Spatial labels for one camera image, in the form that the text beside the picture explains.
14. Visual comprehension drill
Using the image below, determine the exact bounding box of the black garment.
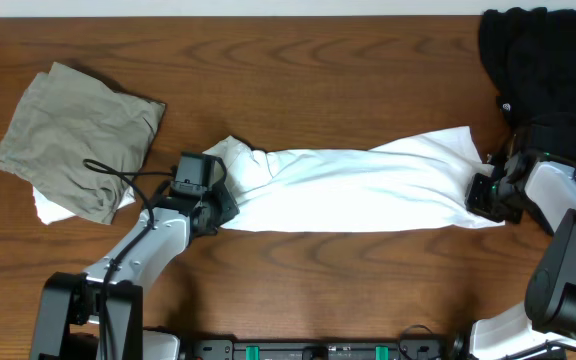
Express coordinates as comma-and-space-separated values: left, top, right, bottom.
478, 7, 576, 165

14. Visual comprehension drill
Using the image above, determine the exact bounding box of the white printed t-shirt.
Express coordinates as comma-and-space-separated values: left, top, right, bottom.
207, 126, 494, 232

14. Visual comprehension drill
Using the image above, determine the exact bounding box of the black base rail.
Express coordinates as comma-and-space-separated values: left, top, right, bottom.
177, 324, 564, 360

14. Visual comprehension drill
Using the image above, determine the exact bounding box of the folded olive green garment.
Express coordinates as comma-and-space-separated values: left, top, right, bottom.
0, 63, 166, 224

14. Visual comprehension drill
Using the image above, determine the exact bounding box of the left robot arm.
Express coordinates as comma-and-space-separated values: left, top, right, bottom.
30, 152, 239, 359

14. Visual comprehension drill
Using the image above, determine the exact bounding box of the folded white garment underneath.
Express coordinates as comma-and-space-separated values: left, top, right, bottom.
33, 188, 136, 225

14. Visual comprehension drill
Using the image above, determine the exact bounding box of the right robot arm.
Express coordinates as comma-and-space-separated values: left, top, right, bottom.
449, 122, 576, 359

